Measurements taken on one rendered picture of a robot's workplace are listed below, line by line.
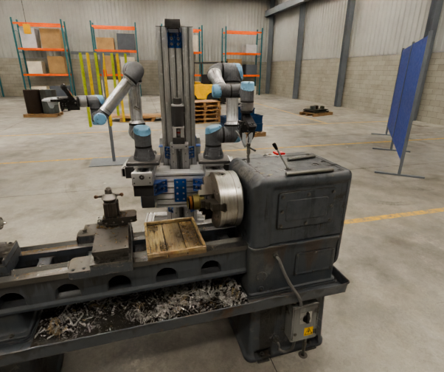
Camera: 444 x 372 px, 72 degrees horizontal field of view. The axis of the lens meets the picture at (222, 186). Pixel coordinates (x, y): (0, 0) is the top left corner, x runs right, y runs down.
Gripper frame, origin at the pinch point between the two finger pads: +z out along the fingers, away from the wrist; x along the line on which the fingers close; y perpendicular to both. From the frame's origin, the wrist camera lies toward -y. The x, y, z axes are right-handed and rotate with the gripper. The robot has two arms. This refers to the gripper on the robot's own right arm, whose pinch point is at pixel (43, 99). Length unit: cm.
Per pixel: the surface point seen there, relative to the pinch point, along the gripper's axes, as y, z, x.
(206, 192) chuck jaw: 34, -72, -89
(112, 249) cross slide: 48, -19, -100
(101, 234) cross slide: 50, -16, -84
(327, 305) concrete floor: 144, -173, -113
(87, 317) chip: 91, -3, -96
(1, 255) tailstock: 54, 28, -77
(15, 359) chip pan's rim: 90, 28, -108
